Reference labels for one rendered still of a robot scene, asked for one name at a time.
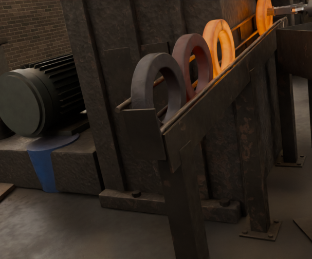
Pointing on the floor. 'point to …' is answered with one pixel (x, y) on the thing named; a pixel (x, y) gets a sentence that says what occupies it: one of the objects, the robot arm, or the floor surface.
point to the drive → (44, 127)
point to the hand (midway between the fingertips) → (264, 12)
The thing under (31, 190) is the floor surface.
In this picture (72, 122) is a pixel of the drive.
